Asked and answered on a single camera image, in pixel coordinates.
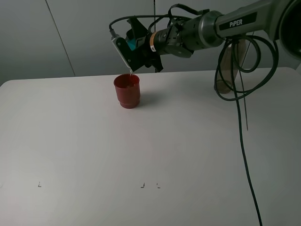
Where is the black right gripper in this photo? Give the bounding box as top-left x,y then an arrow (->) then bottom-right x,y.
127,19 -> 194,72

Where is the teal transparent plastic cup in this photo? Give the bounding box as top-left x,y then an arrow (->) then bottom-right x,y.
126,29 -> 136,51

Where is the smoky transparent water bottle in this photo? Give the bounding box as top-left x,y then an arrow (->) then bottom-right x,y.
214,40 -> 246,94

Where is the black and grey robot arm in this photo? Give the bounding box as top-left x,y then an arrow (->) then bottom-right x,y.
122,0 -> 301,72

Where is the red plastic cup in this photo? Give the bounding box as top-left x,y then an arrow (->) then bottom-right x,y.
113,74 -> 141,109

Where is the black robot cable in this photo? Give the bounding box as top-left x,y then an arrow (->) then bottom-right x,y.
109,3 -> 279,226

